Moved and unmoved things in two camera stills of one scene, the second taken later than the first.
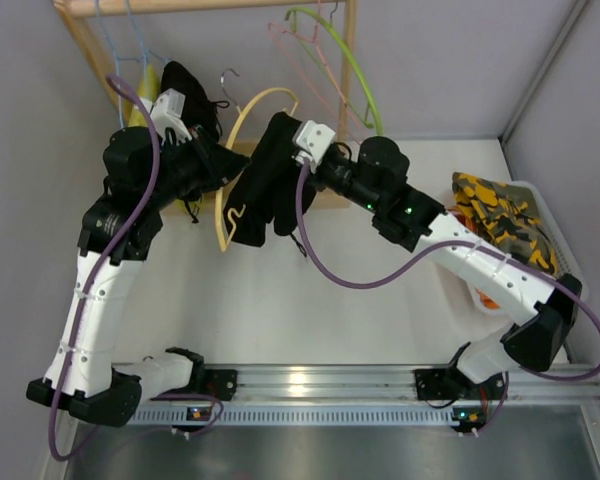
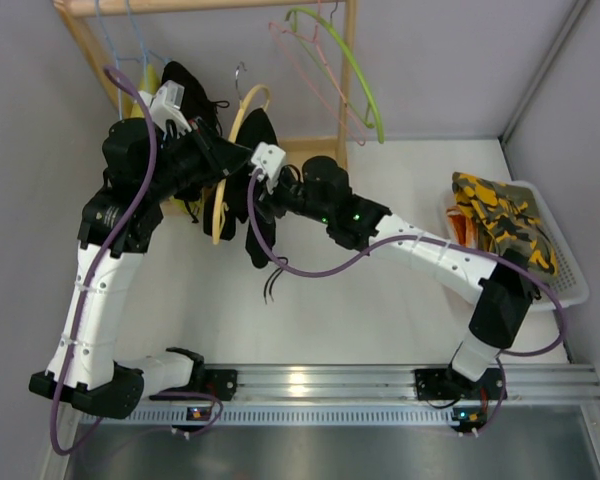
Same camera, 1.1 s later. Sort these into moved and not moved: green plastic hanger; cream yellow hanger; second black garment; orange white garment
Moved: cream yellow hanger
Not moved: second black garment; green plastic hanger; orange white garment
